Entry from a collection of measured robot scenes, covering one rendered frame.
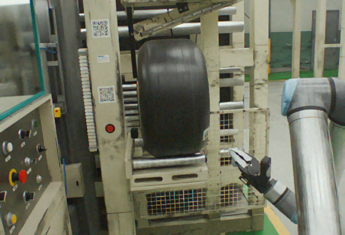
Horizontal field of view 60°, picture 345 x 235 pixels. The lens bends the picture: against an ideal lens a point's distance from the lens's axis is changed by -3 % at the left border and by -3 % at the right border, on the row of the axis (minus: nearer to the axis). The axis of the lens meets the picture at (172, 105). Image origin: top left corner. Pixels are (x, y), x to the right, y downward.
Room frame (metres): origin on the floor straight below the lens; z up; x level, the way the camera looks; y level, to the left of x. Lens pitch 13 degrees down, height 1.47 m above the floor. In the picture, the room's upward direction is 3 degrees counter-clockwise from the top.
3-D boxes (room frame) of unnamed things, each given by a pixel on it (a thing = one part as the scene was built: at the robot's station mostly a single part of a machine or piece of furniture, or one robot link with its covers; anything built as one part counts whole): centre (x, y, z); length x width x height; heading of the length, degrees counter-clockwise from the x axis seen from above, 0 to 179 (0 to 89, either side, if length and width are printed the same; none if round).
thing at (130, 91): (1.82, 0.29, 1.05); 0.20 x 0.15 x 0.30; 95
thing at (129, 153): (1.44, 0.22, 0.90); 0.40 x 0.03 x 0.10; 5
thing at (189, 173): (1.31, 0.03, 0.83); 0.36 x 0.09 x 0.06; 95
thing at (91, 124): (1.38, 0.38, 1.19); 0.05 x 0.04 x 0.48; 5
